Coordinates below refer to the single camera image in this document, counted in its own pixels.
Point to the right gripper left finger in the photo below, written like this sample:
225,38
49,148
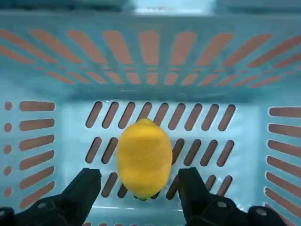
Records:
70,202

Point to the light blue plastic basket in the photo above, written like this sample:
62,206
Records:
150,94

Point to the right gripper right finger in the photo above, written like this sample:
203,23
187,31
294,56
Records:
200,204

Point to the yellow lemon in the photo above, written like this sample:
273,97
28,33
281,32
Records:
144,157

